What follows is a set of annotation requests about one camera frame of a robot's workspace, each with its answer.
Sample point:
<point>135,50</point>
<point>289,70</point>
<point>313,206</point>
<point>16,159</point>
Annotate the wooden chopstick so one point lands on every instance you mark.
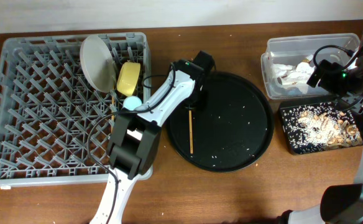
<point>190,120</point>
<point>113,109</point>

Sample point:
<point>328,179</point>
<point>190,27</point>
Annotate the black rectangular tray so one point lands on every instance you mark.
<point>290,137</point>

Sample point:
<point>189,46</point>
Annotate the light blue cup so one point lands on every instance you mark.
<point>131,103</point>

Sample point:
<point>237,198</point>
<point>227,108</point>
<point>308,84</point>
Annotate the grey plastic dishwasher rack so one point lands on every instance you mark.
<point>51,123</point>

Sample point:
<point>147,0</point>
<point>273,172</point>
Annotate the yellow bowl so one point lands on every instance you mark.
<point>128,78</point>

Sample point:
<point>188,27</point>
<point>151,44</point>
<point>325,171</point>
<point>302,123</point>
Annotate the round black serving tray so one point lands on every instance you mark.
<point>231,130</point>

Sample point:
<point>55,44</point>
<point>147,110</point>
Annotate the clear plastic waste bin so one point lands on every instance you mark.
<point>291,51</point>

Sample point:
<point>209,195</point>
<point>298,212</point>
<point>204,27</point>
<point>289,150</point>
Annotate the food scraps and rice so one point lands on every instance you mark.
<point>324,127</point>

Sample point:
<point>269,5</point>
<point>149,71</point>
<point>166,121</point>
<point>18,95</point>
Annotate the white paper napkin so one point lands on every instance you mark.
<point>294,76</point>

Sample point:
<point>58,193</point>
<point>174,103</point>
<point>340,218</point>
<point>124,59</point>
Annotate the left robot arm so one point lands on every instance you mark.
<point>134,140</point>

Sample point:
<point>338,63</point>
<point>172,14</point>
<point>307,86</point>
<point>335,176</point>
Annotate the grey round plate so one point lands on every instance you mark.
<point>97,64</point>

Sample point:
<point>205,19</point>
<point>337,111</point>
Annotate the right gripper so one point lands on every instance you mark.
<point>314,78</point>

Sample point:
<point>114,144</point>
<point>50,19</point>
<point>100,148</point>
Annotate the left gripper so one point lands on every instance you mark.
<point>204,103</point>

